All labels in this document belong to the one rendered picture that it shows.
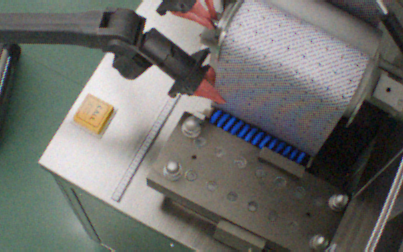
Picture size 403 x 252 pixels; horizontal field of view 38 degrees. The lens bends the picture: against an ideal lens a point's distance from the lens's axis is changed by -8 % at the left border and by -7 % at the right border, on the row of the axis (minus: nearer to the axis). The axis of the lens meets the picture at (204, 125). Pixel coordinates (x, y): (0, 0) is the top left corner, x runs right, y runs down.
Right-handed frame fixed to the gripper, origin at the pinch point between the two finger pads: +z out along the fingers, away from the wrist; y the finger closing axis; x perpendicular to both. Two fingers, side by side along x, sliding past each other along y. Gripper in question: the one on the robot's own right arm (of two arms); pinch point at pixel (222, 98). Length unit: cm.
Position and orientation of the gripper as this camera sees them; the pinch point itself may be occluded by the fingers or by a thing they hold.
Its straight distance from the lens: 122.9
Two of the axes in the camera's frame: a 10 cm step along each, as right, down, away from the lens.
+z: 7.5, 5.7, 3.4
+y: -4.6, 8.2, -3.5
